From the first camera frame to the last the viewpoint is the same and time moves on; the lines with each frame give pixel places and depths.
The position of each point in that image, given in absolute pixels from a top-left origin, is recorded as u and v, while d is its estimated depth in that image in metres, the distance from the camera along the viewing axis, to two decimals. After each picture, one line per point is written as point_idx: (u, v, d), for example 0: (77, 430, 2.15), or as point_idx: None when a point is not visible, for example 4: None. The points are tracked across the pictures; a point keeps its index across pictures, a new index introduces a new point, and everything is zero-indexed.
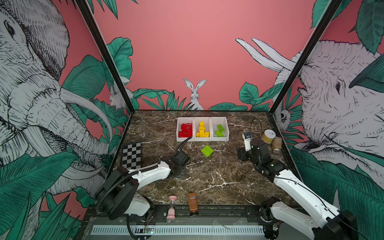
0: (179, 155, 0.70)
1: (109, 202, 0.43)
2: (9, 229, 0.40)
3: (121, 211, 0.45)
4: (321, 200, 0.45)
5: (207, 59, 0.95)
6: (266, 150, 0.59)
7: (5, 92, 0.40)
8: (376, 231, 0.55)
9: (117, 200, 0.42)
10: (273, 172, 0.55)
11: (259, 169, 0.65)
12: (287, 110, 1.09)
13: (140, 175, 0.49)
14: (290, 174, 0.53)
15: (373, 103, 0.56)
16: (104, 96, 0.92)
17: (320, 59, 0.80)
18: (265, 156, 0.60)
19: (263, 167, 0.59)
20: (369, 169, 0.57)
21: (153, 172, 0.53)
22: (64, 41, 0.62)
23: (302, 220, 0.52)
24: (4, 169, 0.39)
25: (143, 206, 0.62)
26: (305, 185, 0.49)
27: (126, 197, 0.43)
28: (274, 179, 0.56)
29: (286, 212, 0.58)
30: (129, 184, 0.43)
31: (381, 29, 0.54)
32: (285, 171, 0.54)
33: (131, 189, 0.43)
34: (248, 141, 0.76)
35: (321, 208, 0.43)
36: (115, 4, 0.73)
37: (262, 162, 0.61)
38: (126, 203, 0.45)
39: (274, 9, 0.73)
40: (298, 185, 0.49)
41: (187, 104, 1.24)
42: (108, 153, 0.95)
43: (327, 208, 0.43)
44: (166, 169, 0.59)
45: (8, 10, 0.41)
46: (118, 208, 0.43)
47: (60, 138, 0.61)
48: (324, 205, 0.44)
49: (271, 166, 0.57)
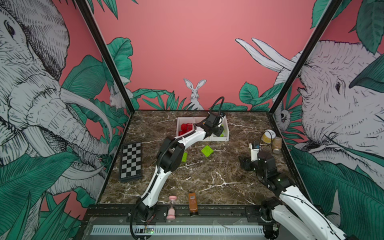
0: (210, 117, 0.78)
1: (165, 162, 0.59)
2: (9, 229, 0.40)
3: (177, 167, 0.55)
4: (328, 222, 0.45)
5: (207, 59, 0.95)
6: (273, 164, 0.59)
7: (5, 92, 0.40)
8: (376, 231, 0.55)
9: (172, 160, 0.58)
10: (279, 188, 0.55)
11: (266, 183, 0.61)
12: (287, 110, 1.09)
13: (184, 139, 0.61)
14: (297, 191, 0.53)
15: (373, 103, 0.56)
16: (104, 96, 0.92)
17: (320, 59, 0.80)
18: (271, 169, 0.60)
19: (269, 181, 0.59)
20: (369, 169, 0.57)
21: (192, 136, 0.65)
22: (64, 41, 0.62)
23: (306, 234, 0.51)
24: (4, 169, 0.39)
25: (157, 196, 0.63)
26: (312, 205, 0.49)
27: (179, 156, 0.59)
28: (280, 195, 0.56)
29: (289, 220, 0.57)
30: (178, 147, 0.57)
31: (381, 29, 0.54)
32: (291, 187, 0.54)
33: (180, 150, 0.56)
34: (256, 152, 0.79)
35: (327, 231, 0.43)
36: (115, 4, 0.73)
37: (269, 176, 0.60)
38: (179, 160, 0.61)
39: (274, 9, 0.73)
40: (304, 204, 0.49)
41: (187, 104, 1.24)
42: (108, 153, 0.95)
43: (334, 231, 0.43)
44: (202, 132, 0.70)
45: (8, 10, 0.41)
46: (174, 165, 0.59)
47: (60, 138, 0.61)
48: (331, 228, 0.43)
49: (278, 180, 0.57)
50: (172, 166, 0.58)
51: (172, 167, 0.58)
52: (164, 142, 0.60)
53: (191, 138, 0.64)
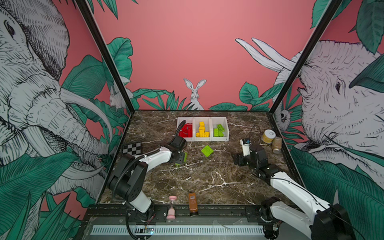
0: (176, 140, 0.74)
1: (123, 188, 0.45)
2: (9, 229, 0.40)
3: (136, 194, 0.49)
4: (313, 196, 0.47)
5: (207, 59, 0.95)
6: (263, 154, 0.63)
7: (5, 92, 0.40)
8: (376, 231, 0.55)
9: (131, 184, 0.45)
10: (268, 175, 0.59)
11: (258, 172, 0.65)
12: (287, 110, 1.09)
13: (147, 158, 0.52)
14: (284, 175, 0.57)
15: (373, 103, 0.56)
16: (104, 96, 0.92)
17: (320, 60, 0.80)
18: (263, 160, 0.64)
19: (261, 170, 0.62)
20: (369, 169, 0.57)
21: (158, 154, 0.58)
22: (64, 41, 0.62)
23: (300, 218, 0.52)
24: (4, 169, 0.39)
25: (143, 201, 0.61)
26: (298, 184, 0.52)
27: (139, 178, 0.46)
28: (270, 181, 0.59)
29: (285, 211, 0.58)
30: (139, 166, 0.46)
31: (381, 29, 0.54)
32: (280, 172, 0.58)
33: (142, 169, 0.46)
34: (247, 147, 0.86)
35: (312, 203, 0.45)
36: (115, 4, 0.73)
37: (260, 166, 0.65)
38: (139, 184, 0.48)
39: (274, 9, 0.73)
40: (292, 184, 0.52)
41: (187, 104, 1.24)
42: (108, 153, 0.95)
43: (318, 202, 0.45)
44: (168, 151, 0.63)
45: (8, 10, 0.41)
46: (132, 192, 0.46)
47: (60, 138, 0.61)
48: (316, 200, 0.46)
49: (267, 169, 0.61)
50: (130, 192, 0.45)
51: (130, 193, 0.45)
52: (120, 165, 0.47)
53: (154, 156, 0.55)
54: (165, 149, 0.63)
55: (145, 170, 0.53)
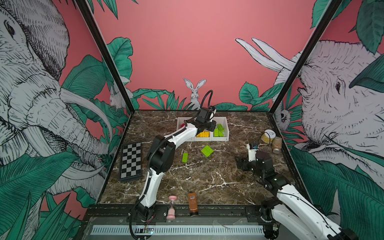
0: (201, 113, 0.75)
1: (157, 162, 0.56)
2: (9, 229, 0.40)
3: (170, 164, 0.59)
4: (323, 217, 0.46)
5: (207, 59, 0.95)
6: (271, 164, 0.60)
7: (5, 91, 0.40)
8: (376, 231, 0.55)
9: (163, 159, 0.55)
10: (276, 187, 0.57)
11: (264, 183, 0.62)
12: (287, 110, 1.09)
13: (175, 138, 0.59)
14: (293, 189, 0.55)
15: (373, 103, 0.56)
16: (104, 96, 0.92)
17: (320, 59, 0.80)
18: (269, 170, 0.61)
19: (267, 181, 0.60)
20: (369, 169, 0.57)
21: (184, 133, 0.63)
22: (64, 41, 0.62)
23: (305, 232, 0.51)
24: (4, 169, 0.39)
25: (155, 195, 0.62)
26: (307, 200, 0.51)
27: (170, 155, 0.55)
28: (277, 193, 0.58)
29: (288, 219, 0.58)
30: (168, 146, 0.54)
31: (381, 29, 0.54)
32: (288, 185, 0.56)
33: (171, 149, 0.54)
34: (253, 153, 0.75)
35: (322, 225, 0.44)
36: (115, 4, 0.73)
37: (267, 176, 0.62)
38: (170, 159, 0.57)
39: (274, 9, 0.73)
40: (300, 201, 0.51)
41: (187, 104, 1.24)
42: (108, 153, 0.95)
43: (329, 225, 0.44)
44: (194, 128, 0.67)
45: (8, 10, 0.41)
46: (165, 165, 0.56)
47: (60, 138, 0.61)
48: (326, 222, 0.44)
49: (274, 180, 0.59)
50: (164, 165, 0.55)
51: (164, 166, 0.55)
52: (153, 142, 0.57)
53: (182, 136, 0.61)
54: (190, 127, 0.67)
55: (174, 150, 0.56)
